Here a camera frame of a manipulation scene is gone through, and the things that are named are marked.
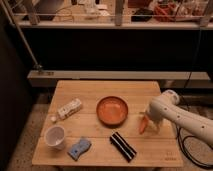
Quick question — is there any diagonal metal pole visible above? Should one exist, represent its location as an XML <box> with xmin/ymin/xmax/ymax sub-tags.
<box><xmin>2</xmin><ymin>0</ymin><xmax>43</xmax><ymax>74</ymax></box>

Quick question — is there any orange round plate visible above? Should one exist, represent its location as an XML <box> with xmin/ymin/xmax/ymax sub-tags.
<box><xmin>96</xmin><ymin>96</ymin><xmax>128</xmax><ymax>126</ymax></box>

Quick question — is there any black cable on floor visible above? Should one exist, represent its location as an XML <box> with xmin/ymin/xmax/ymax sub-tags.
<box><xmin>173</xmin><ymin>124</ymin><xmax>213</xmax><ymax>169</ymax></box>

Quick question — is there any blue sponge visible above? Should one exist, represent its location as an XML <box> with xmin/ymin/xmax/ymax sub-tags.
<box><xmin>68</xmin><ymin>137</ymin><xmax>92</xmax><ymax>161</ymax></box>

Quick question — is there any orange pepper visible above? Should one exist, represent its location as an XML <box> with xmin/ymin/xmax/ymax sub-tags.
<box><xmin>139</xmin><ymin>115</ymin><xmax>149</xmax><ymax>134</ymax></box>

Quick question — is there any white cup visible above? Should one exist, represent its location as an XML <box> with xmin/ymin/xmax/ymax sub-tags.
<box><xmin>44</xmin><ymin>125</ymin><xmax>65</xmax><ymax>150</ymax></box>

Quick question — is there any background workbench shelf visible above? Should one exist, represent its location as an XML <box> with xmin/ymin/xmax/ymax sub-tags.
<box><xmin>9</xmin><ymin>0</ymin><xmax>213</xmax><ymax>29</ymax></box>

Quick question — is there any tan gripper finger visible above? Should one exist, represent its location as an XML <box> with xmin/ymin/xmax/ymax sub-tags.
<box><xmin>153</xmin><ymin>122</ymin><xmax>162</xmax><ymax>132</ymax></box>

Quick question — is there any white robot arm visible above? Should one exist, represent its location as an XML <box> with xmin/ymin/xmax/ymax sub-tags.
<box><xmin>146</xmin><ymin>90</ymin><xmax>213</xmax><ymax>146</ymax></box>

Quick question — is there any grey metal rail beam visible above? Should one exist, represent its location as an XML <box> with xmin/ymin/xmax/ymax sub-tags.
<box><xmin>27</xmin><ymin>70</ymin><xmax>213</xmax><ymax>89</ymax></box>

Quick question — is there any black white striped block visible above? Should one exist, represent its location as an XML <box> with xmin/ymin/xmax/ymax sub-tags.
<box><xmin>110</xmin><ymin>132</ymin><xmax>137</xmax><ymax>162</ymax></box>

